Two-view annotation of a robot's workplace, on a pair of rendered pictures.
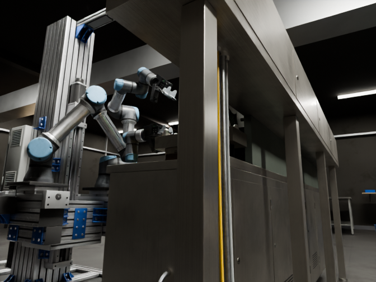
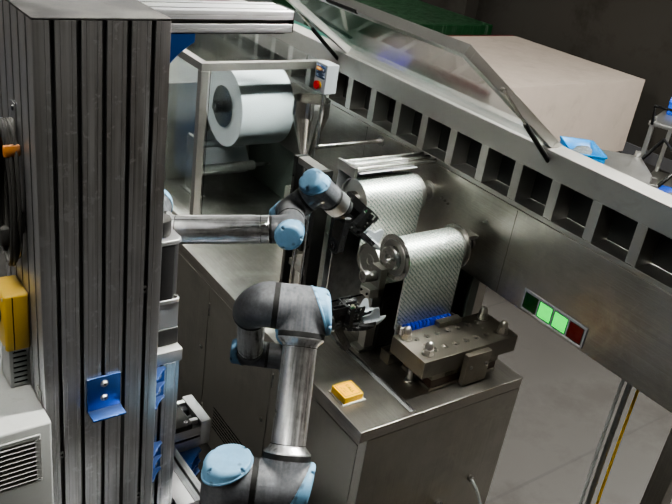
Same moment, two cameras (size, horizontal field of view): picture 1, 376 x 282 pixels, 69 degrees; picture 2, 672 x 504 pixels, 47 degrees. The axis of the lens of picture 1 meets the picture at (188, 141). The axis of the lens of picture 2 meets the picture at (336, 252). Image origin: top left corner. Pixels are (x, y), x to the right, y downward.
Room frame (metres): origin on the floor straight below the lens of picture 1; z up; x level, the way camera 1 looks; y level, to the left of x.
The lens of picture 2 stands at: (0.91, 2.10, 2.32)
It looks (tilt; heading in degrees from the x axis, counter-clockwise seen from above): 26 degrees down; 290
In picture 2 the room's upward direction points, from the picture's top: 9 degrees clockwise
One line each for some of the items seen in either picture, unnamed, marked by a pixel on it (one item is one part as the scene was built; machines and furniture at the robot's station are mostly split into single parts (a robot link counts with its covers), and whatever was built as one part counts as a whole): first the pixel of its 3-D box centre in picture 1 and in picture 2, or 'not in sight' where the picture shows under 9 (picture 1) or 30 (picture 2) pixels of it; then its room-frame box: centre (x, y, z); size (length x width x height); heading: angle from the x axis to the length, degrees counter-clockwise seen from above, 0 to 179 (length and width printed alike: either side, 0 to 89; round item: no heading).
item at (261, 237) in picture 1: (258, 243); (245, 323); (2.24, -0.56, 0.43); 2.52 x 0.64 x 0.86; 148
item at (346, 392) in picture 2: not in sight; (347, 392); (1.47, 0.27, 0.91); 0.07 x 0.07 x 0.02; 58
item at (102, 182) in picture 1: (106, 181); not in sight; (1.98, 0.58, 0.87); 0.15 x 0.15 x 0.10
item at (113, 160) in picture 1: (108, 164); not in sight; (1.98, 0.57, 0.98); 0.13 x 0.12 x 0.14; 115
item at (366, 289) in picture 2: not in sight; (368, 308); (1.53, 0.00, 1.05); 0.06 x 0.05 x 0.31; 58
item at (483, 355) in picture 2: not in sight; (475, 366); (1.15, -0.02, 0.96); 0.10 x 0.03 x 0.11; 58
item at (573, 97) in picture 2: not in sight; (493, 98); (2.30, -5.64, 0.41); 2.20 x 1.78 x 0.83; 59
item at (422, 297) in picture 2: not in sight; (427, 297); (1.36, -0.08, 1.11); 0.23 x 0.01 x 0.18; 58
